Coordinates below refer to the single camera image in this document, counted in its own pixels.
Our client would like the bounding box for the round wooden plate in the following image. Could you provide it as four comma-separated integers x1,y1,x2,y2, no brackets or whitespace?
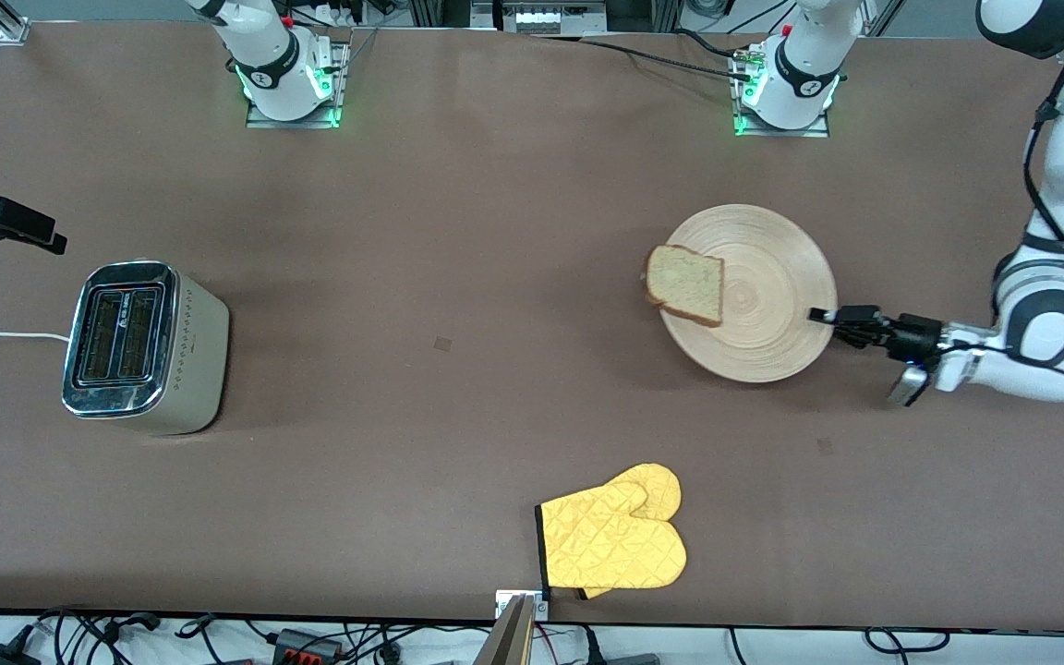
659,204,838,384

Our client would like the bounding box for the thin black table cable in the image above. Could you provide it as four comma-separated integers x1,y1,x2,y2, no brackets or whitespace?
578,37,753,79

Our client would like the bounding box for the brown bread slice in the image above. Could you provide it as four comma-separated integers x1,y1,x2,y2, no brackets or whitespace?
645,245,726,328

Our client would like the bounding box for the small metal post bracket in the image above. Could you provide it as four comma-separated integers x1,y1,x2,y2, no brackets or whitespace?
495,589,550,622

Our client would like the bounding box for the silver two-slot toaster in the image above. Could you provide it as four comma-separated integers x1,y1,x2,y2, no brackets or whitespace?
61,260,231,436

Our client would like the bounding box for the aluminium profile post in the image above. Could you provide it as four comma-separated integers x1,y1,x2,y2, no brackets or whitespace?
472,594,538,665

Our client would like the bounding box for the thick black table cable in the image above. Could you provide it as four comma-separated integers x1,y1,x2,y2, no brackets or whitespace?
675,28,756,62

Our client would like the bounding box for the grey electrical terminal box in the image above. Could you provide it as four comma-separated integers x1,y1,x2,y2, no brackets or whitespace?
493,0,609,34

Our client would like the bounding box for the yellow quilted oven mitt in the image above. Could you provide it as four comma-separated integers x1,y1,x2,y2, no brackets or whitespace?
535,480,688,593
578,464,683,601

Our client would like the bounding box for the red black connector block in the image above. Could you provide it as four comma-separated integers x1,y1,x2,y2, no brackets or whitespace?
272,628,345,665

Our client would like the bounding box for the black looped floor cable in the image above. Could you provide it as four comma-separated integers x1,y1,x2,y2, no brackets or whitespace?
864,627,950,656

